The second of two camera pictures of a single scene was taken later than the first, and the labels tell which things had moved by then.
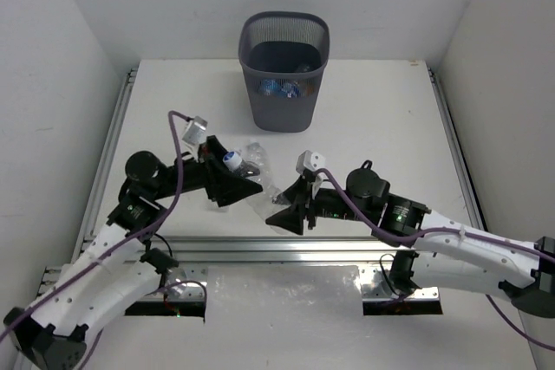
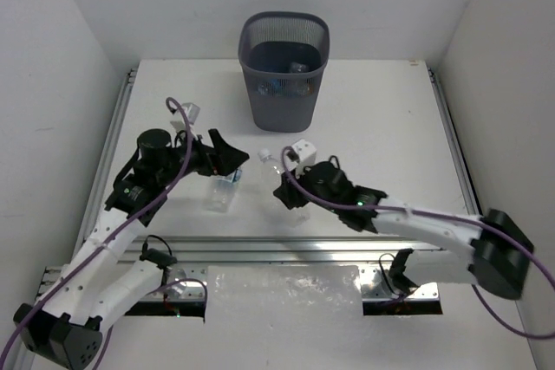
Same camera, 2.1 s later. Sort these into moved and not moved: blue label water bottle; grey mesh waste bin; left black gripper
Moved: left black gripper
Not moved: grey mesh waste bin; blue label water bottle
